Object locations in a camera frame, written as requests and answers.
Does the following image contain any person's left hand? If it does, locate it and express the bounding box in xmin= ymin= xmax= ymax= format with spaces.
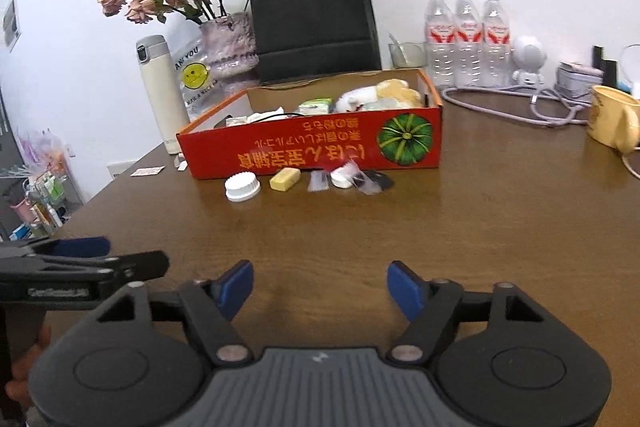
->
xmin=5 ymin=324 xmax=53 ymax=408

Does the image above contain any small white fan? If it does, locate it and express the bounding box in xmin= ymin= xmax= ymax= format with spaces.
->
xmin=511 ymin=36 xmax=550 ymax=86

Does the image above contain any cream thermos bottle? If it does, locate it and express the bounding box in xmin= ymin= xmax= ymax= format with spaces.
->
xmin=136 ymin=35 xmax=191 ymax=155

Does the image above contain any wooden desktop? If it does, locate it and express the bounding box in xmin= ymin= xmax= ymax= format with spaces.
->
xmin=47 ymin=77 xmax=640 ymax=427

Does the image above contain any clear red label water bottle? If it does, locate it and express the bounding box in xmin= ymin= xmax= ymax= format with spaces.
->
xmin=481 ymin=0 xmax=512 ymax=88
xmin=424 ymin=0 xmax=457 ymax=88
xmin=452 ymin=0 xmax=484 ymax=88

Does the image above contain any yellow bear mug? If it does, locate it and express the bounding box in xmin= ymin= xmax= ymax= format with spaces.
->
xmin=586 ymin=84 xmax=640 ymax=154

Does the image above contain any purple charging cable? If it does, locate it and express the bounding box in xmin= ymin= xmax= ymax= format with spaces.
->
xmin=440 ymin=84 xmax=606 ymax=126

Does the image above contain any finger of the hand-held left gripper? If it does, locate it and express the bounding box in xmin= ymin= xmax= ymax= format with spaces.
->
xmin=22 ymin=236 xmax=112 ymax=261
xmin=42 ymin=250 xmax=171 ymax=284

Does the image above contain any white paper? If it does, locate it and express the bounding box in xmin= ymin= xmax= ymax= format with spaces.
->
xmin=225 ymin=107 xmax=286 ymax=126

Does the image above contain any silver tin box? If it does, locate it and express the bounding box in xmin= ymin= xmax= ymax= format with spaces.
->
xmin=556 ymin=61 xmax=605 ymax=102

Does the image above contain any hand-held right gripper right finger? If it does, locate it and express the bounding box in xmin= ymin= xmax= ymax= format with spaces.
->
xmin=386 ymin=259 xmax=546 ymax=368

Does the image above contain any black paper bag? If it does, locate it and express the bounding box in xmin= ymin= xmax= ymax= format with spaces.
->
xmin=246 ymin=0 xmax=383 ymax=84

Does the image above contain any white disc in clear bag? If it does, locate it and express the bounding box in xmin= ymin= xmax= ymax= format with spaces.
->
xmin=330 ymin=159 xmax=373 ymax=196

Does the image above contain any white plush hamster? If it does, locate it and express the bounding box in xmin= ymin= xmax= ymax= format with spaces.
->
xmin=335 ymin=87 xmax=381 ymax=112

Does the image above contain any yellow plush hamster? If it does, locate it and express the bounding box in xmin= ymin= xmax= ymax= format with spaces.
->
xmin=376 ymin=78 xmax=423 ymax=108

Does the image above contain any white ridged bottle cap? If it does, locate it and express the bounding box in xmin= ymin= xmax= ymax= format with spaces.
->
xmin=224 ymin=173 xmax=261 ymax=202

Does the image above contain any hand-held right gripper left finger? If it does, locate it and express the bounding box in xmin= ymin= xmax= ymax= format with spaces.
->
xmin=95 ymin=259 xmax=255 ymax=368

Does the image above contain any green and white packet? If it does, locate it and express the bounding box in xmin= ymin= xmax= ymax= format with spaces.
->
xmin=298 ymin=98 xmax=335 ymax=116

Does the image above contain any red printed cardboard box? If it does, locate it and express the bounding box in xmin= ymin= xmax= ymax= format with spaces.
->
xmin=176 ymin=68 xmax=445 ymax=180

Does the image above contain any grey glass cup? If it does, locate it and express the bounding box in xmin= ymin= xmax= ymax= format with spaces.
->
xmin=389 ymin=41 xmax=428 ymax=70

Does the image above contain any small clear plastic packet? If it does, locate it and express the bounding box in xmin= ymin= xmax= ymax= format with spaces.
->
xmin=307 ymin=169 xmax=332 ymax=194

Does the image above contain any clear smiley plastic bag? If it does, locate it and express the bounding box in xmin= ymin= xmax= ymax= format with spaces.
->
xmin=170 ymin=38 xmax=251 ymax=120

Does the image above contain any cluttered storage rack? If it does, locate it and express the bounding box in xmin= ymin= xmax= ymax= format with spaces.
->
xmin=0 ymin=127 xmax=83 ymax=243

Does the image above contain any black upright object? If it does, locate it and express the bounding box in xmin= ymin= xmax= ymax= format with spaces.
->
xmin=592 ymin=46 xmax=619 ymax=88

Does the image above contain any yellow eraser block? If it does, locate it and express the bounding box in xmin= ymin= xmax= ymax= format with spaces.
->
xmin=269 ymin=168 xmax=302 ymax=192

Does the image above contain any thin white cable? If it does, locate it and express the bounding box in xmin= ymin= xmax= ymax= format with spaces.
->
xmin=621 ymin=149 xmax=640 ymax=180

